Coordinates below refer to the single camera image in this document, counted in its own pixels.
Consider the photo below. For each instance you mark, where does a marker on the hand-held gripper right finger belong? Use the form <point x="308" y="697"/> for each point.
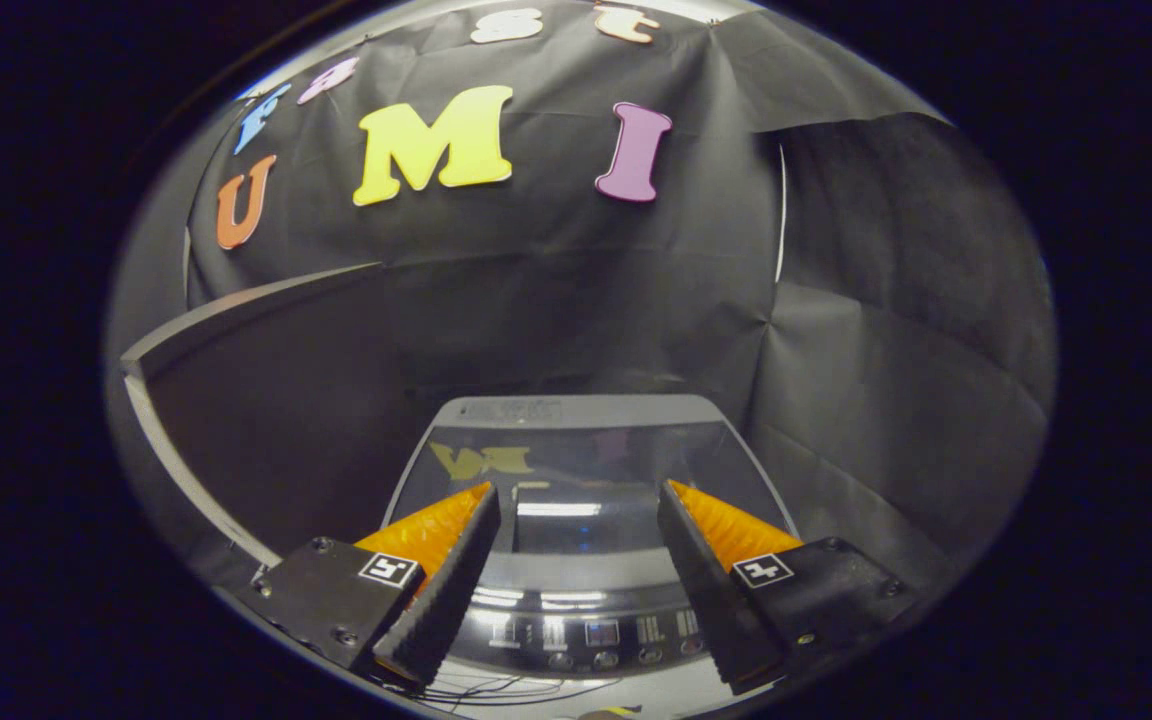
<point x="711" y="590"/>

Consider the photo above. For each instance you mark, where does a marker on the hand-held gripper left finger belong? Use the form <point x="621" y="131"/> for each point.
<point x="441" y="590"/>

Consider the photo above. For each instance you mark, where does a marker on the grey washing machine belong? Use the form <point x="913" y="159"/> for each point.
<point x="586" y="640"/>

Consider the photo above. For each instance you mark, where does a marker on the dark washing machine lid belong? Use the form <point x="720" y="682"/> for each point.
<point x="586" y="465"/>

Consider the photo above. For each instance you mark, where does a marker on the beige cabinet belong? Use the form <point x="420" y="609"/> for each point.
<point x="266" y="400"/>

